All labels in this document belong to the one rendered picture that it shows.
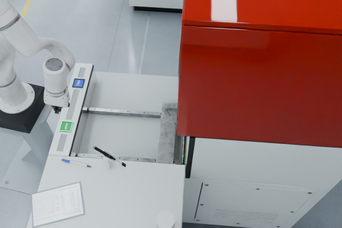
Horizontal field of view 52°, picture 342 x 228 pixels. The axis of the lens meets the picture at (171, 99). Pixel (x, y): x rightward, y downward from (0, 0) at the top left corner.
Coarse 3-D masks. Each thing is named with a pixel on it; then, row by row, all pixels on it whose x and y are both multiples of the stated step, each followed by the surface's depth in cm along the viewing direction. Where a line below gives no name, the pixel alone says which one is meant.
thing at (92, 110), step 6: (90, 108) 188; (96, 108) 188; (102, 108) 188; (108, 108) 188; (108, 114) 189; (114, 114) 189; (120, 114) 188; (126, 114) 188; (132, 114) 187; (138, 114) 187; (144, 114) 187; (150, 114) 187; (156, 114) 187
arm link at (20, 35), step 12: (12, 24) 117; (24, 24) 121; (12, 36) 119; (24, 36) 121; (36, 36) 125; (24, 48) 123; (36, 48) 125; (48, 48) 134; (60, 48) 135; (72, 60) 140
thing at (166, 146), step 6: (162, 114) 183; (174, 114) 183; (162, 126) 179; (168, 126) 179; (174, 126) 179; (162, 132) 177; (168, 132) 177; (174, 132) 177; (162, 138) 175; (168, 138) 175; (174, 138) 175; (162, 144) 173; (168, 144) 173; (174, 144) 173; (162, 150) 171; (168, 150) 171; (162, 156) 170; (168, 156) 170
